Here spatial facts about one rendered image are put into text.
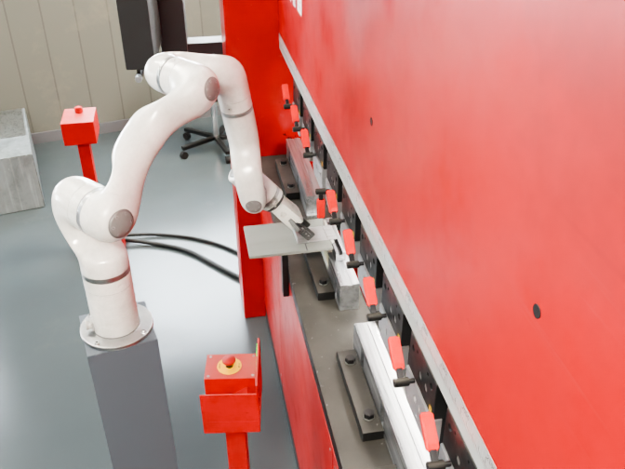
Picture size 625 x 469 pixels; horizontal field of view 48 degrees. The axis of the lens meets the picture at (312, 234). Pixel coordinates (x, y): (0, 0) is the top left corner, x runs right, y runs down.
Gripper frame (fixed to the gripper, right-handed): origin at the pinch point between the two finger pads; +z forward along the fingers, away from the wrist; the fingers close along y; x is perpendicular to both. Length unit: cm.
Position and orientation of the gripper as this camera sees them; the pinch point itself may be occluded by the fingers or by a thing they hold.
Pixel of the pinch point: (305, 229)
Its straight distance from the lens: 225.4
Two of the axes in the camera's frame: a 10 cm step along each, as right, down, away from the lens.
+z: 6.4, 5.6, 5.3
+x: -7.4, 6.4, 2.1
